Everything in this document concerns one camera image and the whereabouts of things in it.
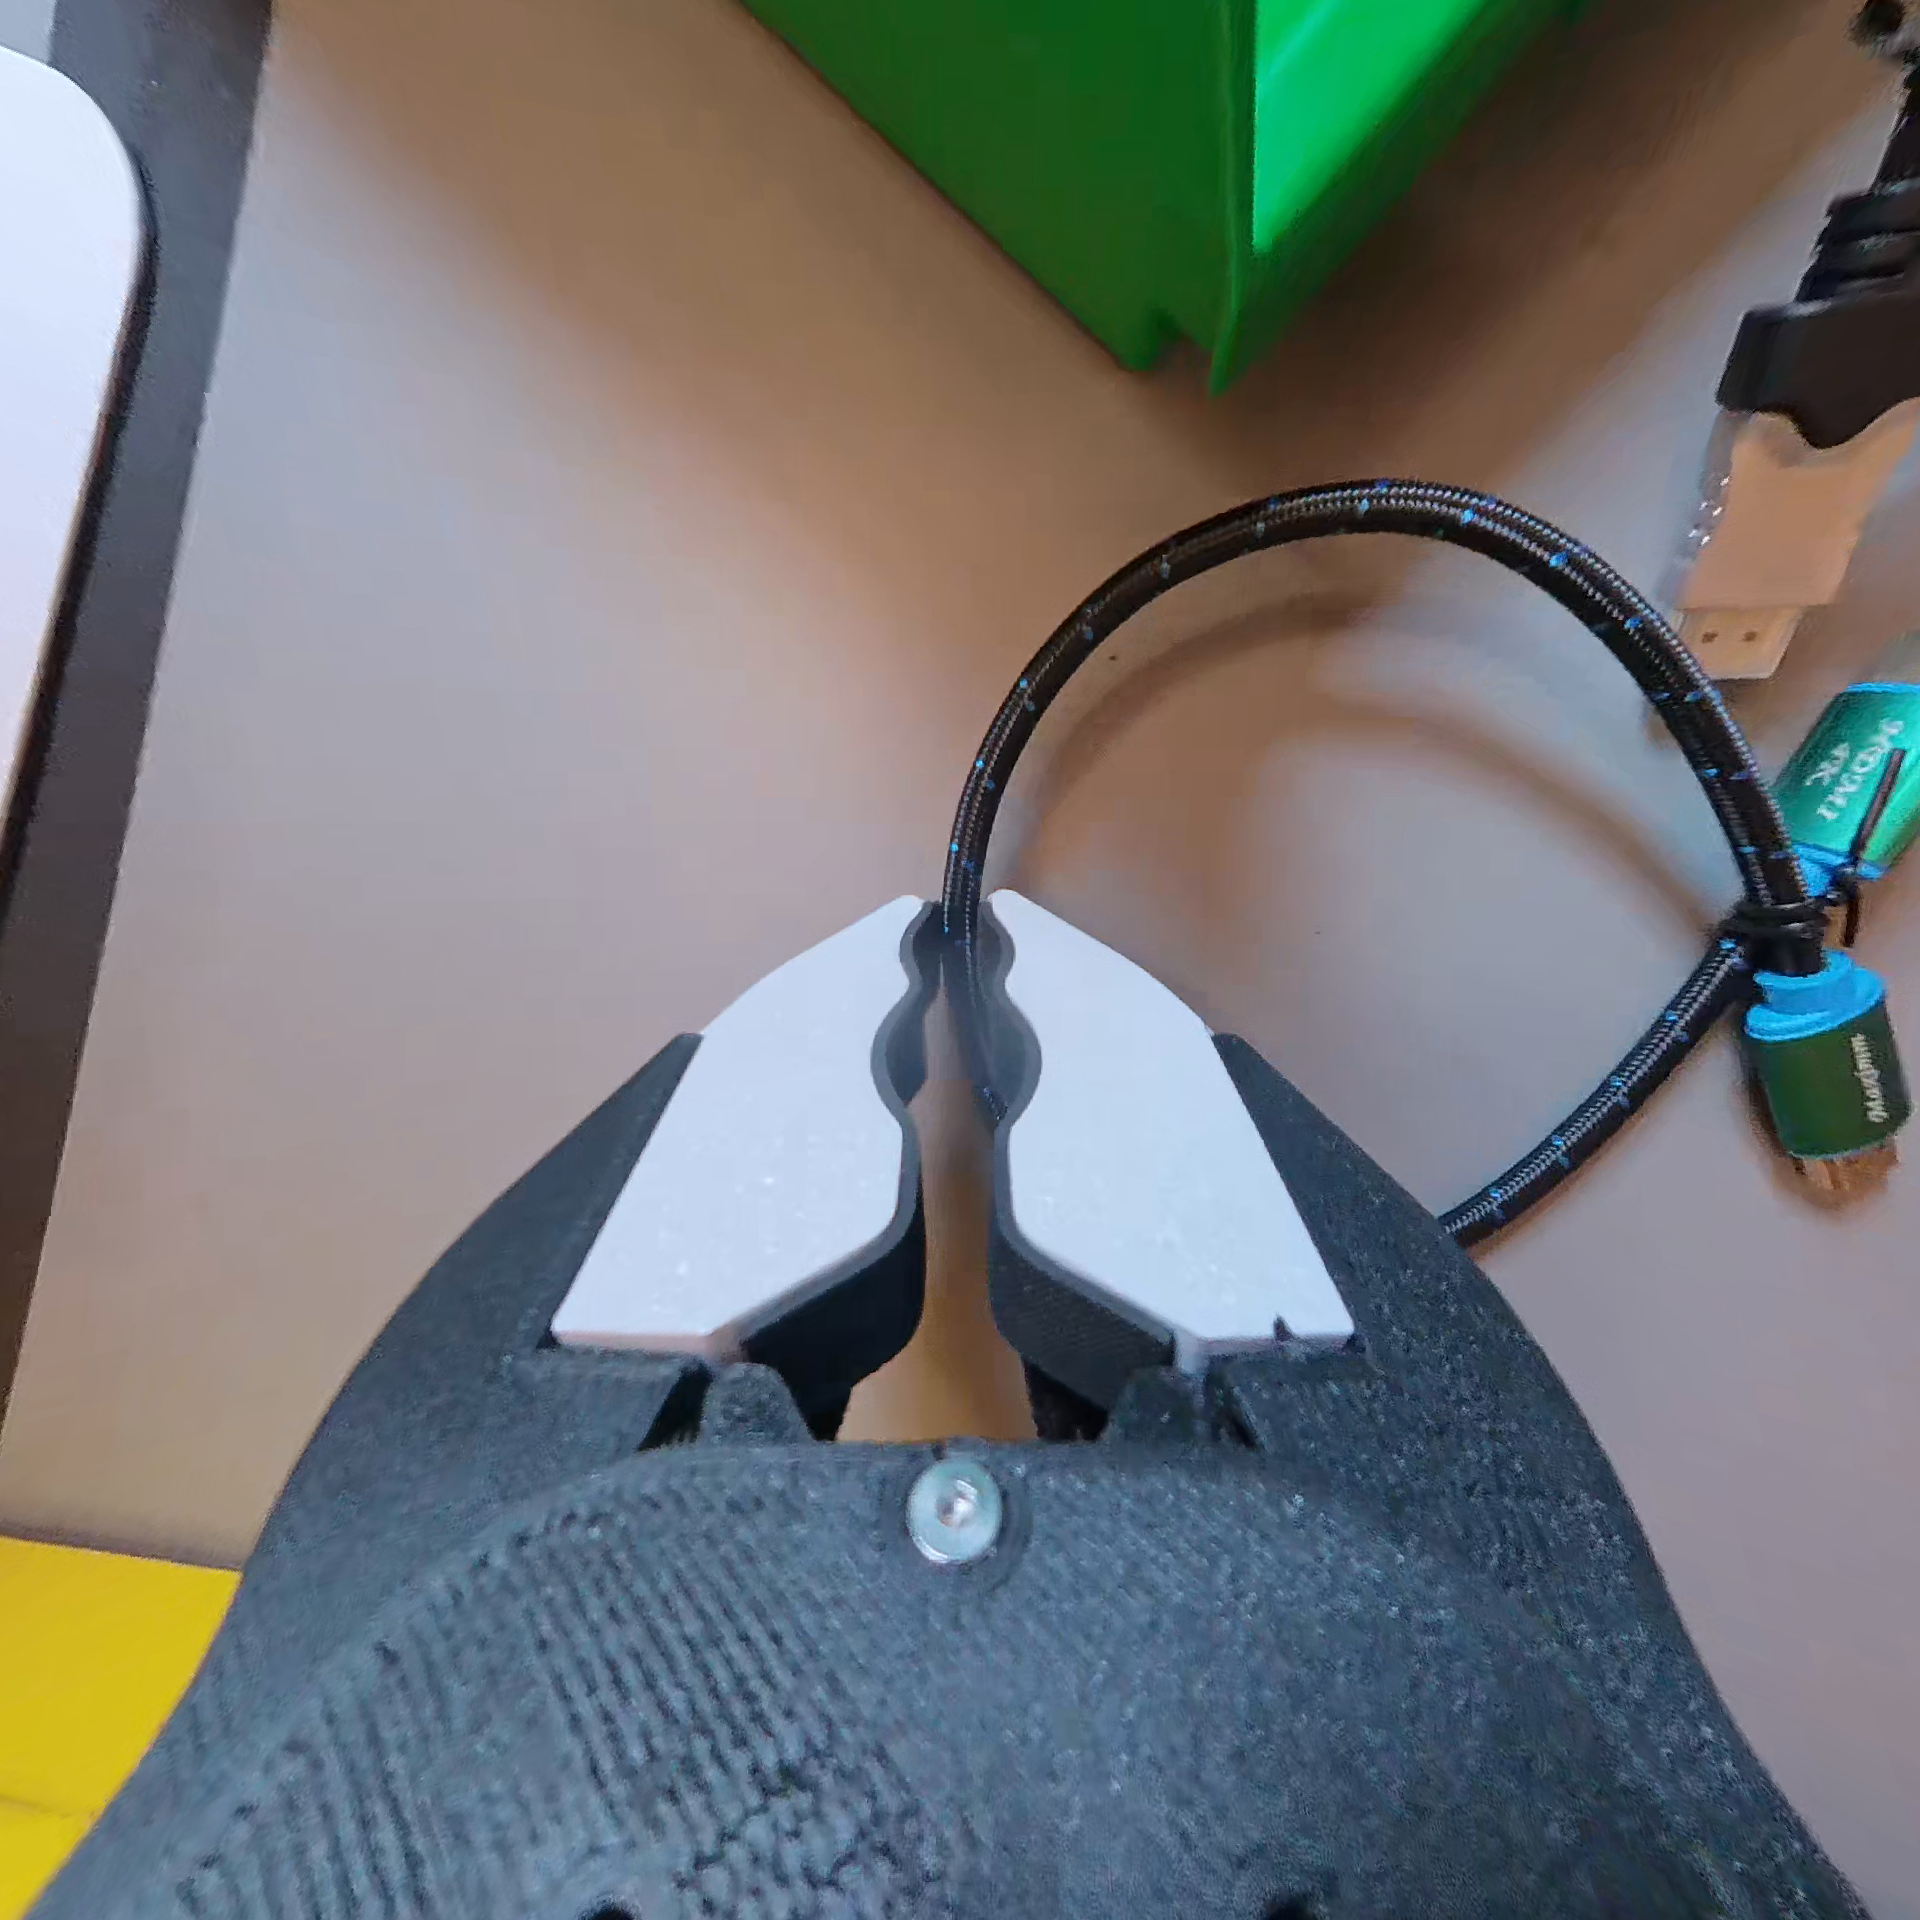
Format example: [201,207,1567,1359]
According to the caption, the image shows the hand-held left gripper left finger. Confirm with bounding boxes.
[549,892,944,1413]

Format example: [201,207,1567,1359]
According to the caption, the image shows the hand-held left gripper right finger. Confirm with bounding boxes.
[978,890,1362,1413]

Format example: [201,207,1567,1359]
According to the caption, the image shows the braided hdmi cable green plugs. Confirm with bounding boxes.
[941,479,1920,1254]

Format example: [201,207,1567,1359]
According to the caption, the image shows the yellow plastic bin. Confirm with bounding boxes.
[0,1536,242,1920]

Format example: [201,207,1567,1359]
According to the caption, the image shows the green plastic bin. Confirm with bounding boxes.
[744,0,1593,395]

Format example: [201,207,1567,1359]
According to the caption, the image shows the white board stand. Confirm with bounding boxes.
[0,45,156,840]

